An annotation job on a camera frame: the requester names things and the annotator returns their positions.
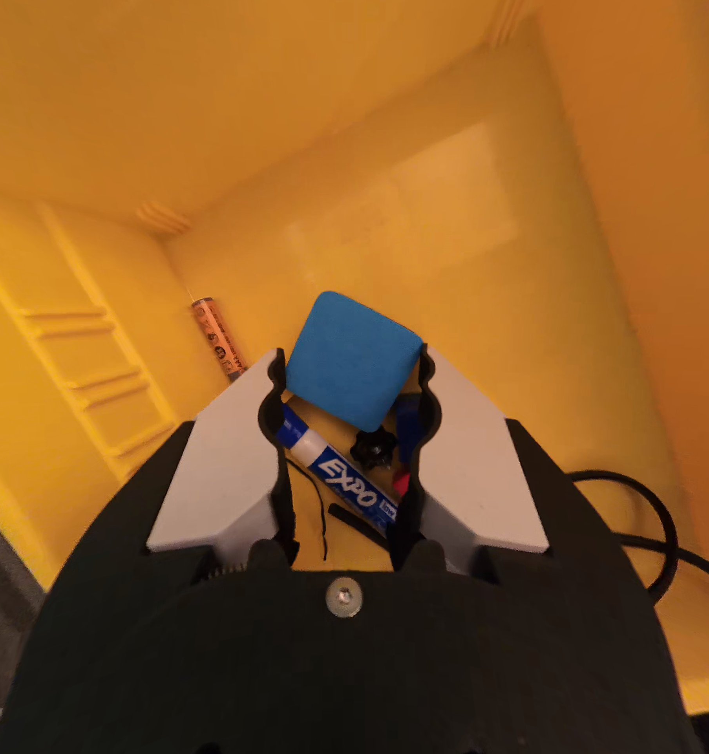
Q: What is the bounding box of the thick black cable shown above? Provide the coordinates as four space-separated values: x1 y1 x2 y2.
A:
566 468 709 606

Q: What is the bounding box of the blue dry-erase marker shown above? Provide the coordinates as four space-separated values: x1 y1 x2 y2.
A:
274 403 399 525

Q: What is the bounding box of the yellow plastic bin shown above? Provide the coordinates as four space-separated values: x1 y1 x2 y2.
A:
0 0 709 716

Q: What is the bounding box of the thin black wire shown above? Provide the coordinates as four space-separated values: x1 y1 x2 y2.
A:
285 458 330 562

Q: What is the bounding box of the light blue foam block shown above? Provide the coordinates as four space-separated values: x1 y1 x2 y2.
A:
285 290 424 434

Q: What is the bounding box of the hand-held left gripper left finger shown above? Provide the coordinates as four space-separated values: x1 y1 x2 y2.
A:
146 348 300 560

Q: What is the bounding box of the orange battery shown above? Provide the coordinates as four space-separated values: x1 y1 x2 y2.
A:
191 297 249 382

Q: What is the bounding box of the black star knob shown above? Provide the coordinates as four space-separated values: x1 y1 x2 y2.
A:
350 429 398 471

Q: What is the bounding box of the dark blue cube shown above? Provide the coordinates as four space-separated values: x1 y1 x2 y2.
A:
395 393 424 466

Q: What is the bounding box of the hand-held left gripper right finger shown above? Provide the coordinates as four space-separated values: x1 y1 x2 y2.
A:
389 344 551 573

